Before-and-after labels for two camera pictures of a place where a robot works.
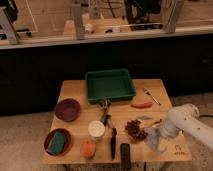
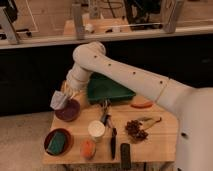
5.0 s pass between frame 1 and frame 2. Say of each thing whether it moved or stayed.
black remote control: stayed
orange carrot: stayed
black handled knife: stayed
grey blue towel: moved
